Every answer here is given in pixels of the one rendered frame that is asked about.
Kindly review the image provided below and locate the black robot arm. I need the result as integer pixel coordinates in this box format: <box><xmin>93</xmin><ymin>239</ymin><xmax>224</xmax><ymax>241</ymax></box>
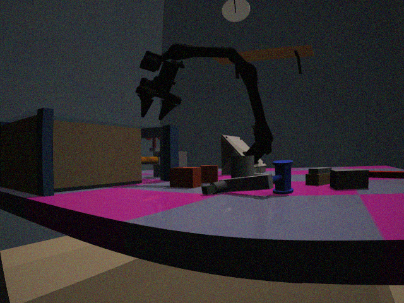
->
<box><xmin>140</xmin><ymin>43</ymin><xmax>273</xmax><ymax>165</ymax></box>

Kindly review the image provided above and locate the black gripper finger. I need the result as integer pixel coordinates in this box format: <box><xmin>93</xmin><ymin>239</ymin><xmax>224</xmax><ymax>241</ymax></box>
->
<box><xmin>159</xmin><ymin>100</ymin><xmax>177</xmax><ymax>120</ymax></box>
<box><xmin>137</xmin><ymin>94</ymin><xmax>154</xmax><ymax>117</ymax></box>

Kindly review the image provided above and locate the red flat bar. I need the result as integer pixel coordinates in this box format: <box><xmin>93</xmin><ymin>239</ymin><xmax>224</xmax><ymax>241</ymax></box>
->
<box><xmin>369</xmin><ymin>171</ymin><xmax>404</xmax><ymax>179</ymax></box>

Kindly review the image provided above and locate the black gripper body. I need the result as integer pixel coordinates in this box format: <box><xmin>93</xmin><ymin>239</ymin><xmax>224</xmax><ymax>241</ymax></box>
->
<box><xmin>136</xmin><ymin>74</ymin><xmax>182</xmax><ymax>105</ymax></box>

